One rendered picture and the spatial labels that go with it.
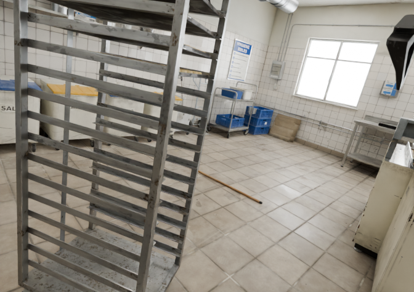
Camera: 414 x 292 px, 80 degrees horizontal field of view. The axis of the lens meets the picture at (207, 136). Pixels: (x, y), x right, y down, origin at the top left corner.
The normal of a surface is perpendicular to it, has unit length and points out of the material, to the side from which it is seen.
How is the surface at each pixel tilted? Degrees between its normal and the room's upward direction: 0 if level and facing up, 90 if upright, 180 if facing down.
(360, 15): 90
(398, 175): 90
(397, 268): 90
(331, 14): 90
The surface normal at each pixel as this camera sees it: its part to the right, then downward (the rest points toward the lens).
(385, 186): -0.62, 0.10
